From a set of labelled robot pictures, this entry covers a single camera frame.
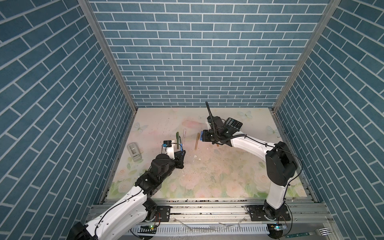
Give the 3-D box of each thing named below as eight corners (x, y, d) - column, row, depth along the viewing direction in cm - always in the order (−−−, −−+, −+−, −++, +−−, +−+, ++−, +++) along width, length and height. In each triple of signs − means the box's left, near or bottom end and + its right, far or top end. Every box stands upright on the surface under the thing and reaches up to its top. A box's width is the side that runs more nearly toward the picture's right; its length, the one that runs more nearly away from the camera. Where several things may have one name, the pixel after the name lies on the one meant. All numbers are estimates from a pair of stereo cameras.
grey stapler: (134, 164, 93) (131, 161, 89) (128, 147, 100) (125, 144, 97) (143, 159, 95) (141, 156, 91) (136, 143, 102) (134, 140, 99)
